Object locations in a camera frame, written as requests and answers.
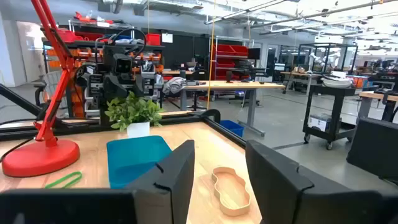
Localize blue floor crate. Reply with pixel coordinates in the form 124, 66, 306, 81
220, 119, 245, 138

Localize wooden desk black legs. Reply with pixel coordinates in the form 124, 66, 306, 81
357, 90, 398, 124

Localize red lamp stand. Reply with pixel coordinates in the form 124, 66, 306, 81
1, 0, 81, 178

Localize black utility cart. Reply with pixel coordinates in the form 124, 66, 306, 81
303, 83, 358, 151

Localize yellow hanging hose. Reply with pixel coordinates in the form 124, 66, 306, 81
206, 0, 218, 110

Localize black lamp cable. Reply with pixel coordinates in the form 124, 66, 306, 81
0, 136, 35, 163

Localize grey cloth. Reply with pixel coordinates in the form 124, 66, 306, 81
162, 77, 188, 96

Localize black rig strut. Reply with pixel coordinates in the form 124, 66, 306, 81
0, 83, 43, 118

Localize artificial plant white pot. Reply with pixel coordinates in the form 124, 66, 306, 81
104, 90, 165, 139

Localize white cardboard box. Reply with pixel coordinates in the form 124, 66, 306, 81
307, 113, 332, 133

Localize blue plastic bin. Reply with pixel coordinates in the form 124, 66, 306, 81
106, 135, 173, 190

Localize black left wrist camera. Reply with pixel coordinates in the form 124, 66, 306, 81
112, 53, 133, 75

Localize green rubber band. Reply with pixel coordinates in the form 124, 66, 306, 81
44, 170, 83, 190

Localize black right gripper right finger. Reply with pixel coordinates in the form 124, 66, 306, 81
244, 139, 383, 224

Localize wooden desk grey legs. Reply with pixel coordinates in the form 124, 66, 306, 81
161, 80, 285, 138

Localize white plates stack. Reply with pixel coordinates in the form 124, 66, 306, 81
321, 73, 354, 90

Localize red bin shelving rack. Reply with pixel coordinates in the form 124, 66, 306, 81
210, 36, 249, 81

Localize black office chair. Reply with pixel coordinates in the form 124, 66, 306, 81
346, 117, 398, 184

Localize black cage frame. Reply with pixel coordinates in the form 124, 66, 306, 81
297, 42, 359, 75

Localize black table edge frame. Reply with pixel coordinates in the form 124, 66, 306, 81
0, 110, 248, 149

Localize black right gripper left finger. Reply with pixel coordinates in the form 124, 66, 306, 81
126, 139, 196, 224

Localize black clamp bracket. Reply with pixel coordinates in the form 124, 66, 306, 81
200, 108, 221, 124

